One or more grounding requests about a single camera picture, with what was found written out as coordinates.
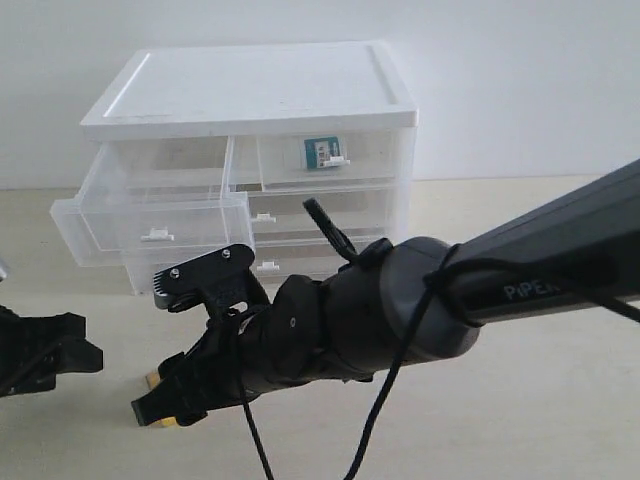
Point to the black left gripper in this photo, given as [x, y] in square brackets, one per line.
[34, 349]

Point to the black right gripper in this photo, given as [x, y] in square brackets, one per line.
[275, 344]

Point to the yellow cheese wedge block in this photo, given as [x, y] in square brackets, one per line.
[152, 380]

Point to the white bottle teal label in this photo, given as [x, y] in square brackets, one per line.
[324, 153]

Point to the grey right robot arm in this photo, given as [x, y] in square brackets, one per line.
[418, 301]

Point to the bottom wide clear drawer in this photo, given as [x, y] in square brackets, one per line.
[273, 261]

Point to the white plastic drawer cabinet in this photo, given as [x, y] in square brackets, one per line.
[286, 89]

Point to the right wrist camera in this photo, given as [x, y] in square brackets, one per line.
[218, 280]

